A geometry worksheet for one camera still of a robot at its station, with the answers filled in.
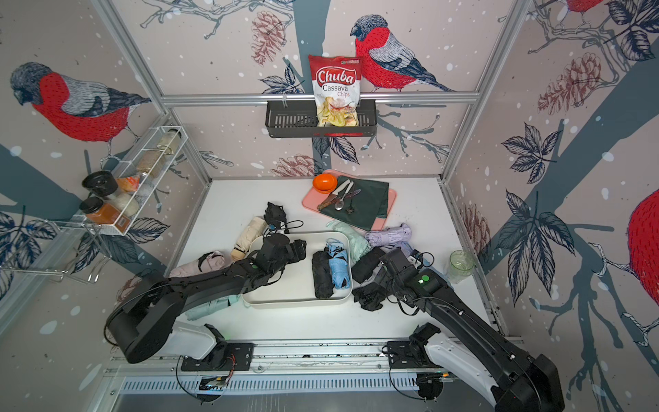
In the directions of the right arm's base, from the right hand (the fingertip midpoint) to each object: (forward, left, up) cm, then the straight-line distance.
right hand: (387, 279), depth 81 cm
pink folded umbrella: (+5, +62, -1) cm, 62 cm away
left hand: (+12, +29, +3) cm, 31 cm away
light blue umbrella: (+7, +16, -2) cm, 18 cm away
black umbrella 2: (+7, +6, -4) cm, 10 cm away
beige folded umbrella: (+21, +51, -4) cm, 55 cm away
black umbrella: (-2, +21, -2) cm, 21 cm away
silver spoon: (+37, +17, -6) cm, 41 cm away
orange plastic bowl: (+46, +24, -3) cm, 52 cm away
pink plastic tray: (+39, +28, -7) cm, 48 cm away
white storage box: (-2, +31, -5) cm, 31 cm away
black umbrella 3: (-5, +6, -2) cm, 8 cm away
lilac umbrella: (+19, -5, -2) cm, 19 cm away
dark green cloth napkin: (+38, +8, -6) cm, 39 cm away
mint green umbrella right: (+15, +9, -2) cm, 17 cm away
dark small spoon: (+33, +12, -5) cm, 35 cm away
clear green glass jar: (+6, -26, -2) cm, 27 cm away
